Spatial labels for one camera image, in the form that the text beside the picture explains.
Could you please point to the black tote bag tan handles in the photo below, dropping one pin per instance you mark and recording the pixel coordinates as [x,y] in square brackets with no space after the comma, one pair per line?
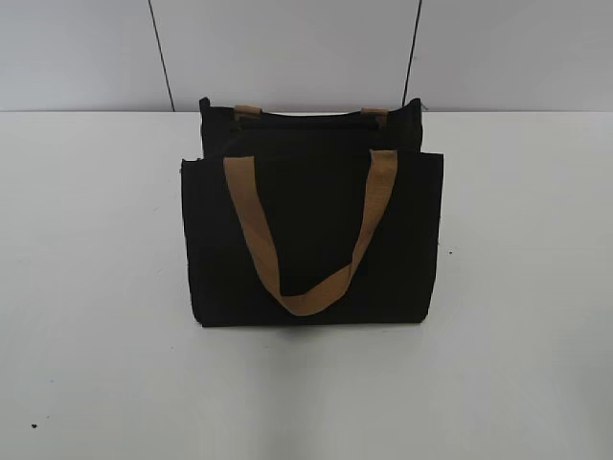
[311,220]

